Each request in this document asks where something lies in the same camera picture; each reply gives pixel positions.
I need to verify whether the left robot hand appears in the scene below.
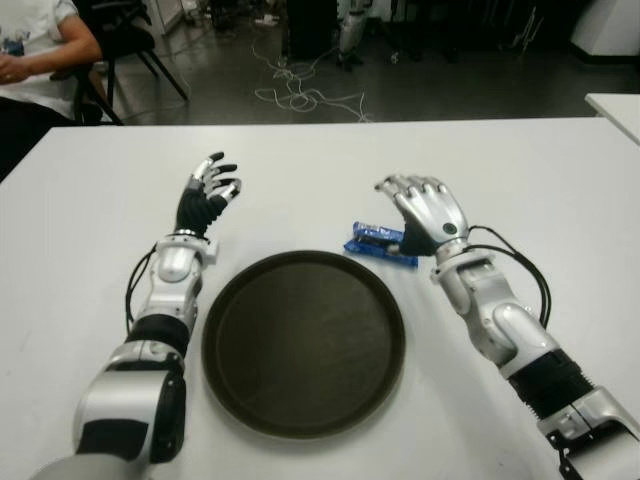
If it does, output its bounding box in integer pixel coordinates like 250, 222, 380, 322
174, 151, 245, 236

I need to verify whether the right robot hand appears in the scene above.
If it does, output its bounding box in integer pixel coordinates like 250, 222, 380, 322
373, 173, 471, 259

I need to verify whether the blue Oreo cookie package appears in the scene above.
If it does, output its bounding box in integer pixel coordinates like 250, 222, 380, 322
343, 221, 420, 270

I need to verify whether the round brown tray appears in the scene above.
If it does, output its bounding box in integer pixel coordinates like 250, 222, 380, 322
201, 249, 406, 437

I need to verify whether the black office chair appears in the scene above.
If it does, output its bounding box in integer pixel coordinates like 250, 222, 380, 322
49, 0, 190, 126

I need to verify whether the white low cabinet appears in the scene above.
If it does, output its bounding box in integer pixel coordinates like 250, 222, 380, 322
142, 0, 191, 36

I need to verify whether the white side table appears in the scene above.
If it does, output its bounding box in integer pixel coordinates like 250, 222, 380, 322
583, 92, 640, 141

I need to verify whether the black wheeled cabinet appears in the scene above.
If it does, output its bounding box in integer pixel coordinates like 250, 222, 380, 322
285, 0, 346, 61

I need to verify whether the seated person white shirt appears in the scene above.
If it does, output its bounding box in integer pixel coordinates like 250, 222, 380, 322
0, 0, 105, 182

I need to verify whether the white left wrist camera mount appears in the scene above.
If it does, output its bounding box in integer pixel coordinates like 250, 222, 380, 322
199, 238, 223, 265

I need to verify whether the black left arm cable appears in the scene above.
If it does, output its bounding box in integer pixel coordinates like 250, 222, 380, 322
124, 247, 161, 336

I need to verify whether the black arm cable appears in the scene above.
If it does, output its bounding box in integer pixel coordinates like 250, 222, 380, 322
124, 247, 161, 336
467, 225, 552, 326

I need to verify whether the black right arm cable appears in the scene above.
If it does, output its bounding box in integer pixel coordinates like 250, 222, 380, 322
467, 225, 552, 326

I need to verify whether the white tangled floor cable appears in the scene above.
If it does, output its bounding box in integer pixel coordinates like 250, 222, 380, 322
249, 34, 376, 124

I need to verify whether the white pedestal black base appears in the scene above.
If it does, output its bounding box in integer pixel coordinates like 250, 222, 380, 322
569, 0, 640, 66

